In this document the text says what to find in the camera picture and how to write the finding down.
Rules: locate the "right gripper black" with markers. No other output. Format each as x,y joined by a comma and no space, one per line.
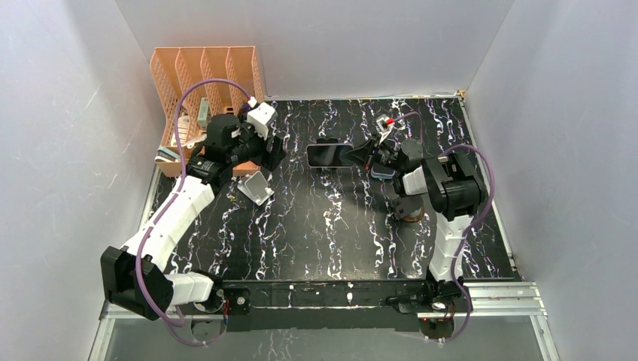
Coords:
362,153

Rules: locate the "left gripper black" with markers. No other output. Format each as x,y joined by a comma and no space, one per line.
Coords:
268,159

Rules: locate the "phone with pink case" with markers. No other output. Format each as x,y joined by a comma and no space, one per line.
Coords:
328,155

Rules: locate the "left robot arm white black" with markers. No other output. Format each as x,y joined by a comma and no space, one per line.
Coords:
133,274

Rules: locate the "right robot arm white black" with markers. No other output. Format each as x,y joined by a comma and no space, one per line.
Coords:
456,193

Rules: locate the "phone with blue case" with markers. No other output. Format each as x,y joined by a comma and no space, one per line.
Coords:
381,172

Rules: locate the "grey stand on wooden base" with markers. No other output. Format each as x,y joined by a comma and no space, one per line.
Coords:
409,209

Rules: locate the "green white box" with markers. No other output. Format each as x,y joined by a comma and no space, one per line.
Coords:
203,117

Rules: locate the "white label tag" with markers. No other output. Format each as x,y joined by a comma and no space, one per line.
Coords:
183,131

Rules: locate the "orange plastic file organizer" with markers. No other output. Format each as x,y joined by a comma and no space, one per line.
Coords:
227,76

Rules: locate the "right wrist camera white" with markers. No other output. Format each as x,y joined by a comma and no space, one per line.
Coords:
384,124

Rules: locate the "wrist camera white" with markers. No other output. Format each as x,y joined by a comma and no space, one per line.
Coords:
261,118
384,124

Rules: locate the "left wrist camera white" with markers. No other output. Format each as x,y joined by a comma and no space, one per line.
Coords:
261,118

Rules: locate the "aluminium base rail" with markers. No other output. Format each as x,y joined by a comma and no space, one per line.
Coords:
253,305

